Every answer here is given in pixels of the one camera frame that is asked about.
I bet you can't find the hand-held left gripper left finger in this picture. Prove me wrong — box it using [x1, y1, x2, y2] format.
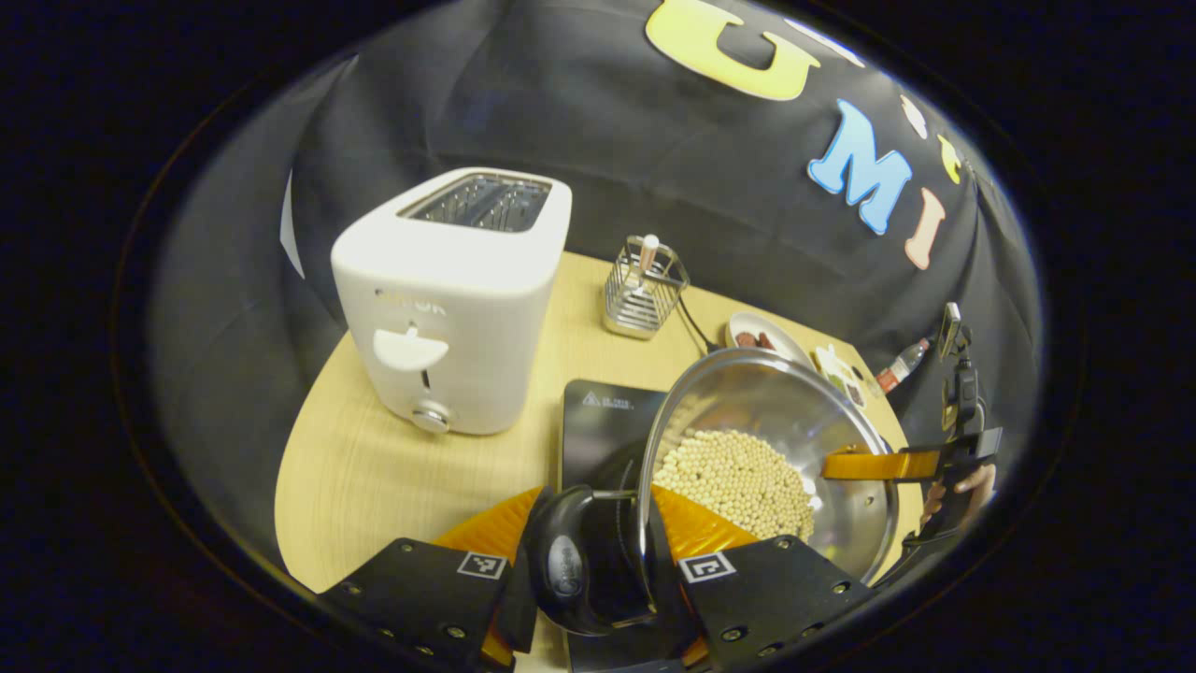
[318, 484, 545, 672]

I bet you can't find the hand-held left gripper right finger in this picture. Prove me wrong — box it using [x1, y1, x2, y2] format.
[649, 484, 876, 672]

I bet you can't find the stainless steel pot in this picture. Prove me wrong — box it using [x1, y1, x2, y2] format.
[526, 348, 901, 637]

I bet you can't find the black induction cooktop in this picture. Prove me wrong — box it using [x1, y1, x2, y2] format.
[561, 379, 702, 673]

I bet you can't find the clear water bottle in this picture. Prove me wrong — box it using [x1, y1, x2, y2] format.
[876, 337, 933, 395]

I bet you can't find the white divided dish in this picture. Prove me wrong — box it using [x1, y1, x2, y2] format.
[811, 344, 879, 408]

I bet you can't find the large soybean pile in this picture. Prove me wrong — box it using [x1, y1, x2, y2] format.
[652, 428, 817, 541]

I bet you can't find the white oval plate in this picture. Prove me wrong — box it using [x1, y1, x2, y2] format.
[725, 311, 814, 367]

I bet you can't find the white toaster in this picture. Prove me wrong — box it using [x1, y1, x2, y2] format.
[330, 167, 573, 437]

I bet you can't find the black backdrop cloth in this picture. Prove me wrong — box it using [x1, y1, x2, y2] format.
[154, 0, 1043, 562]

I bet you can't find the black power cable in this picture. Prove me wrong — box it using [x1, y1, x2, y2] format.
[675, 294, 725, 354]

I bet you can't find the wire mesh basket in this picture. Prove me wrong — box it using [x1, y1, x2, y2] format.
[603, 236, 691, 340]

